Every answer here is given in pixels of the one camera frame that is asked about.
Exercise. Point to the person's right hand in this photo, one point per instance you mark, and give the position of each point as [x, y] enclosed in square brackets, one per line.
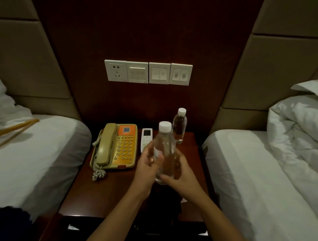
[186, 181]

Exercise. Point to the person's left hand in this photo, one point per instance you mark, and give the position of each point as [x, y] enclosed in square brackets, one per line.
[144, 173]

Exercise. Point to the person's right thumb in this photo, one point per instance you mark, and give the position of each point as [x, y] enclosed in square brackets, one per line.
[167, 178]

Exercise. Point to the person's left thumb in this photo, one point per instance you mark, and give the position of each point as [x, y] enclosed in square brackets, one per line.
[158, 160]

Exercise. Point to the clear water bottle white cap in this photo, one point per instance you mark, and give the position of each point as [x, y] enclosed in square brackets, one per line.
[179, 126]
[164, 146]

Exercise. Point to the person's left forearm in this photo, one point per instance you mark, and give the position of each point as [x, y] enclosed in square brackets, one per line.
[121, 216]

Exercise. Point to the person's right forearm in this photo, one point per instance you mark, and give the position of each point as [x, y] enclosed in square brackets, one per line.
[213, 218]

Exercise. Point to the white remote control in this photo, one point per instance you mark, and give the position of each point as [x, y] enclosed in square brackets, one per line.
[146, 139]

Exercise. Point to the beige telephone with orange panel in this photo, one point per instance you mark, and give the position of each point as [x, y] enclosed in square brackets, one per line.
[125, 149]

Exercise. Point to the beige telephone handset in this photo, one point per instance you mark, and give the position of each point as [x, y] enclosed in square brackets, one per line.
[105, 146]

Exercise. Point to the dark wooden nightstand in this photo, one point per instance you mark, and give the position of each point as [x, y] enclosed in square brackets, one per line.
[104, 193]

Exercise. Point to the bed with white sheet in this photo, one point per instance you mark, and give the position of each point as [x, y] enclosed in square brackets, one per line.
[248, 186]
[42, 161]

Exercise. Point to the white crumpled duvet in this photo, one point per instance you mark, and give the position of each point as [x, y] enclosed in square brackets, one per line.
[295, 131]

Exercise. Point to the beige padded headboard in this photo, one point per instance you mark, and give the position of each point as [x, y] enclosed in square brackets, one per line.
[29, 62]
[273, 69]

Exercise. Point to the white pillow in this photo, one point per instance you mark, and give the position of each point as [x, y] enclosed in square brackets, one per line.
[306, 87]
[11, 106]

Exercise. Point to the dark garment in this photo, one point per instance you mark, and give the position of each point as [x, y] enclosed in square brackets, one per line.
[13, 224]

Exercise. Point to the white two-button switch panel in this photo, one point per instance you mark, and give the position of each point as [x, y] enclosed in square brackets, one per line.
[159, 73]

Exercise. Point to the white switch panel with symbols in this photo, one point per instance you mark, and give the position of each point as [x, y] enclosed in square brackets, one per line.
[180, 74]

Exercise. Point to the white six-button switch panel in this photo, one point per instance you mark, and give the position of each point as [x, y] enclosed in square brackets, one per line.
[137, 72]

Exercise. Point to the white wall power socket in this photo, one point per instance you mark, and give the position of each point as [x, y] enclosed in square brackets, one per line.
[116, 70]

